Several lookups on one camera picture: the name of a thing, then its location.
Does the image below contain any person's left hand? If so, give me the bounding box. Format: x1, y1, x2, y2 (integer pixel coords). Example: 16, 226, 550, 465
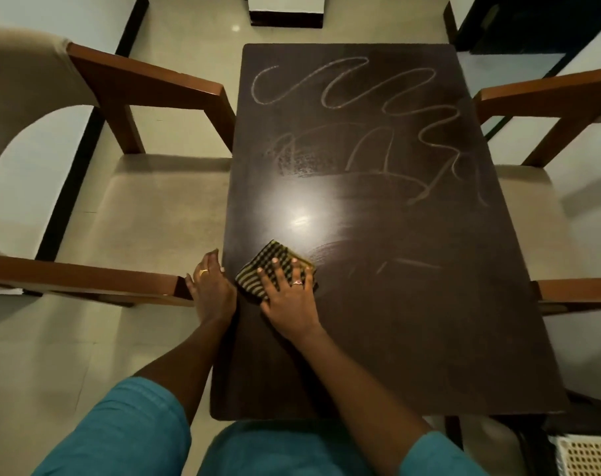
185, 249, 238, 328

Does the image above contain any person's right hand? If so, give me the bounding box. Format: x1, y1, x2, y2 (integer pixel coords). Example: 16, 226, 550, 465
257, 258, 326, 343

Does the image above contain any person's right forearm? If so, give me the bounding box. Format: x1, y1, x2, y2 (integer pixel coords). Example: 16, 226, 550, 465
294, 326, 434, 476

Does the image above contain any yellow black striped cleaning cloth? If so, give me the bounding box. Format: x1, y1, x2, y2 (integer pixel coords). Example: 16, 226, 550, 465
235, 240, 319, 304

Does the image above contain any white plastic lattice basket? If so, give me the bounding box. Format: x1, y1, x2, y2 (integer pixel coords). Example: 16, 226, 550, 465
548, 433, 601, 476

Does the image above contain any person's left forearm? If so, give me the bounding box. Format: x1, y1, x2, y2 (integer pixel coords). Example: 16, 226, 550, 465
134, 316, 237, 427

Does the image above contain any teal shirt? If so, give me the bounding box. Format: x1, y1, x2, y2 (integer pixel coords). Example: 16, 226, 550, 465
32, 377, 491, 476

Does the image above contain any wooden armchair with beige cushion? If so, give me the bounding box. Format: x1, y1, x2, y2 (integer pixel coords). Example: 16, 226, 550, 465
0, 27, 238, 308
471, 66, 601, 407

